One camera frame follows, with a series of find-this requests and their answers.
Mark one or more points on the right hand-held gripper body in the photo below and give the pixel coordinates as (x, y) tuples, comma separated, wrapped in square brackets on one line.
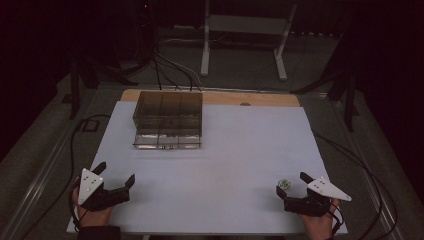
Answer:
[(313, 203)]

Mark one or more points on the white metal stand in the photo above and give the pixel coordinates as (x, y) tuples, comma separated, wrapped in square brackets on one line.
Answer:
[(245, 25)]

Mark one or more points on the round table grommet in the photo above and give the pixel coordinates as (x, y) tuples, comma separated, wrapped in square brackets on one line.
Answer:
[(245, 104)]

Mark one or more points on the person's right hand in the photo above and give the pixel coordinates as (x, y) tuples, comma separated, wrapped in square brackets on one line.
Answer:
[(316, 225)]

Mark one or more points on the white table mat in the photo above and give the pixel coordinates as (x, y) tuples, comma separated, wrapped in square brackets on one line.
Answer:
[(213, 173)]

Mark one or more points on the black square floor plate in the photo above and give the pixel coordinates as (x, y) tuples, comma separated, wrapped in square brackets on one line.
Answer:
[(90, 125)]

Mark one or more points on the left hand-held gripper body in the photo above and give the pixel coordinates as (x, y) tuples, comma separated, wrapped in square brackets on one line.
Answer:
[(89, 188)]

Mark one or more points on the clear divided storage box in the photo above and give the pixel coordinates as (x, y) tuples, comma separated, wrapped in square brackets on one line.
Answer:
[(168, 120)]

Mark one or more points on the small silver metal part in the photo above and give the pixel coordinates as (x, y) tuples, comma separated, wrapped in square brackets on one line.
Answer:
[(284, 184)]

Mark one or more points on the black tripod stand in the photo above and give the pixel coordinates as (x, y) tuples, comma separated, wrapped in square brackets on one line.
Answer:
[(348, 100), (75, 90)]

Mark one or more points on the person's left hand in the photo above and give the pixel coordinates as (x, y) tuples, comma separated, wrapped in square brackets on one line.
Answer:
[(91, 217)]

